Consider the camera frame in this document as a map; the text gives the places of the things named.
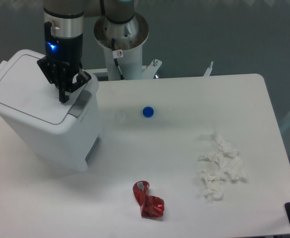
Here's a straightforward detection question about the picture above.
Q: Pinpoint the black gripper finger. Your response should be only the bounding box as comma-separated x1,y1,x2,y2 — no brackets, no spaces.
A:
37,57,73,103
68,64,92,93

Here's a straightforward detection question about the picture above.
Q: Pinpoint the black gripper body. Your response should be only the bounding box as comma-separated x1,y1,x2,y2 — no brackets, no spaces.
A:
44,21,83,72

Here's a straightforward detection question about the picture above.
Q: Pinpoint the white trash can lid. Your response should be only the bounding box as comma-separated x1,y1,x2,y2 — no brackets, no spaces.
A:
0,50,83,125

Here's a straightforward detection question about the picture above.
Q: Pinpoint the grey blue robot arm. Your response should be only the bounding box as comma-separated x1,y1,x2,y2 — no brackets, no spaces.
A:
37,0,134,103

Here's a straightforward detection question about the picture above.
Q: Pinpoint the white bottle cap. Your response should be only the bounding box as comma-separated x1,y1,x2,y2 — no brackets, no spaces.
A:
115,111,127,122

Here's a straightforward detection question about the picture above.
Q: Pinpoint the blue bottle cap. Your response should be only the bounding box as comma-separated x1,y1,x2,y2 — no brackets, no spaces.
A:
142,106,154,118

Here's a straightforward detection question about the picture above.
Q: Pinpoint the white trash can body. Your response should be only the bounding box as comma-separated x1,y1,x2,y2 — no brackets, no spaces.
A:
0,49,104,173

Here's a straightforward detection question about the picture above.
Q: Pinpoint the crushed red can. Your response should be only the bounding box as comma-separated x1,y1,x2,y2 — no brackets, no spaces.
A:
132,180,165,219

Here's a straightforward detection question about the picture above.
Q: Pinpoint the crumpled white tissue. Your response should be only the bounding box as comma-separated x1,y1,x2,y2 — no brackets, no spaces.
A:
198,132,248,202

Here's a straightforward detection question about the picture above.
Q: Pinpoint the black cable on pedestal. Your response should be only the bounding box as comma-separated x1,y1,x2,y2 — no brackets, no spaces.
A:
112,38,125,81

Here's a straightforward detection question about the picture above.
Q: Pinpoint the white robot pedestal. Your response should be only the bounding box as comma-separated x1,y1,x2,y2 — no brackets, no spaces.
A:
94,12,149,81

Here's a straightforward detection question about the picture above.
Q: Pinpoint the white mounting bracket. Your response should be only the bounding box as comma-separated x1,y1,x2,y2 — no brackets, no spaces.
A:
142,59,163,79

